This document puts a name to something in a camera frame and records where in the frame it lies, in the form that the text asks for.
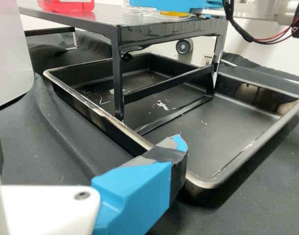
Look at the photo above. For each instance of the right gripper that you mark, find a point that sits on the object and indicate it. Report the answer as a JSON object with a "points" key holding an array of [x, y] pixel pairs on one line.
{"points": [[257, 12]]}

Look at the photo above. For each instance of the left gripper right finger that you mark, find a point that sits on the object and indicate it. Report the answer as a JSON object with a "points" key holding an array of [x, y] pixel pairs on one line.
{"points": [[137, 186]]}

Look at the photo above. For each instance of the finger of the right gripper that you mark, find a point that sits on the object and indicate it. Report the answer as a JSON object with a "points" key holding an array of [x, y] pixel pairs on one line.
{"points": [[164, 5]]}

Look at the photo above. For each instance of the petri dish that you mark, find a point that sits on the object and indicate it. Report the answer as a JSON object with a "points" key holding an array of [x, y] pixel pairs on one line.
{"points": [[174, 14]]}

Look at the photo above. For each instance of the black platform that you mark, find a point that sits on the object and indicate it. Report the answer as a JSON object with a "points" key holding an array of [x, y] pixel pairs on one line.
{"points": [[95, 20]]}

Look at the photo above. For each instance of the black tray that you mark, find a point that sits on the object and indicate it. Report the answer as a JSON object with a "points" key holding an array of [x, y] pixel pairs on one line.
{"points": [[213, 137]]}

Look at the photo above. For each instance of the red liquid bottle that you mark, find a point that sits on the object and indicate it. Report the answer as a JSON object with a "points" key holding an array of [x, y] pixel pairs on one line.
{"points": [[66, 5]]}

